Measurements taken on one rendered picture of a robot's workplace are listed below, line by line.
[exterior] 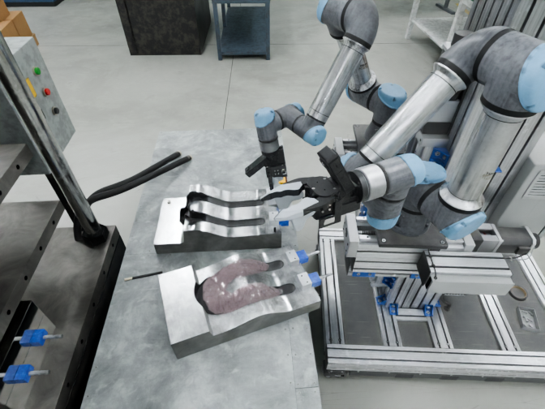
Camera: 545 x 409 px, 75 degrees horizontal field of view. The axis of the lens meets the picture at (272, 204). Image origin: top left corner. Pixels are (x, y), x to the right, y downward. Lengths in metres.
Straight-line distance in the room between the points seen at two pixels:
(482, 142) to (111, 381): 1.22
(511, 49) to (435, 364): 1.47
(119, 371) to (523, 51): 1.33
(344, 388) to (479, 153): 1.44
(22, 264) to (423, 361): 1.71
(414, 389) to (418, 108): 1.57
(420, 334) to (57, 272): 1.69
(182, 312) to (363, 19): 1.07
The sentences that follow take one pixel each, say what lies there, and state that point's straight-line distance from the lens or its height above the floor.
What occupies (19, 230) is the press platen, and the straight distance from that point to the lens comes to 1.47.
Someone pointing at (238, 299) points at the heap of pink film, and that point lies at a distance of 1.22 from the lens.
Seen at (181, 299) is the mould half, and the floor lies 0.91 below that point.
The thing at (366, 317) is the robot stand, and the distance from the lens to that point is 2.02.
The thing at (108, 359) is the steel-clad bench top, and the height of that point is 0.80.
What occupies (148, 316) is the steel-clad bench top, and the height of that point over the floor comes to 0.80.
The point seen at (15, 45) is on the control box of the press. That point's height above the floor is 1.47.
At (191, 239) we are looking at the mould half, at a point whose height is 0.88.
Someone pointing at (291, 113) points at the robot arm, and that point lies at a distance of 1.33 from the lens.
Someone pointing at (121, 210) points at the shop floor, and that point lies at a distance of 2.95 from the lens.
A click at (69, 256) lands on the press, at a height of 0.79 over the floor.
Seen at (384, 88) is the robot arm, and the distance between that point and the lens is 1.56.
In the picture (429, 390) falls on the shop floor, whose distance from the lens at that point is 2.19.
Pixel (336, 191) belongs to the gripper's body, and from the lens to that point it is 0.72.
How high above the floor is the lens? 1.95
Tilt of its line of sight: 45 degrees down
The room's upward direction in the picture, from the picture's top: straight up
